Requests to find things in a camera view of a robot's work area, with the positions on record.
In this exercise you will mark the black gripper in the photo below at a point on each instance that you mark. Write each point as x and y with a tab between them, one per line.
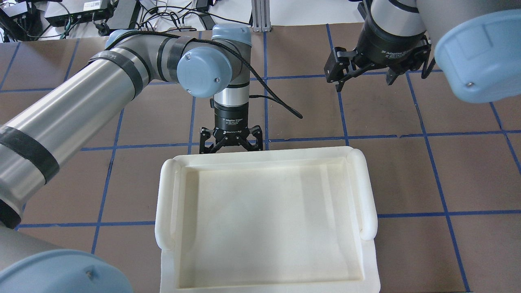
231	117
384	42

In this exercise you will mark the white plastic tray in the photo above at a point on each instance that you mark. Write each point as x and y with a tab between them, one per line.
280	221

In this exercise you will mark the aluminium frame post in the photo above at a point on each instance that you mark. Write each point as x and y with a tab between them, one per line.
260	16

